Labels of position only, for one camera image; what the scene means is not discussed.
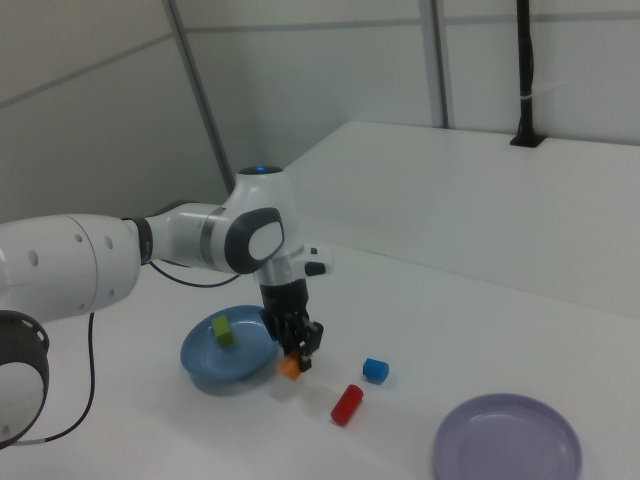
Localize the red cylinder block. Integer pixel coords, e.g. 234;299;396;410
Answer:
330;383;365;427

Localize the black camera pole with base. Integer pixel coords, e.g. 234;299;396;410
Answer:
509;0;545;148

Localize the grey metal partition post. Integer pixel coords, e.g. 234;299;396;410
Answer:
429;0;452;129
164;0;237;197

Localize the small blue block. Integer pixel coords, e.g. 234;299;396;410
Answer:
361;356;391;384

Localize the green rectangular block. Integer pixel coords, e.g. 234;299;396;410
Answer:
210;315;237;350

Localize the purple plate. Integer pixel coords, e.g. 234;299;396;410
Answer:
432;392;584;480

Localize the blue plate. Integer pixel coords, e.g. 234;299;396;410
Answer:
179;304;278;387

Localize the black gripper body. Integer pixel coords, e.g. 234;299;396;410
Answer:
258;278;312;334

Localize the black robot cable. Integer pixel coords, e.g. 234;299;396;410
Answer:
13;256;244;447

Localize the orange rectangular block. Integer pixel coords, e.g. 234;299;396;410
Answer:
275;351;303;382

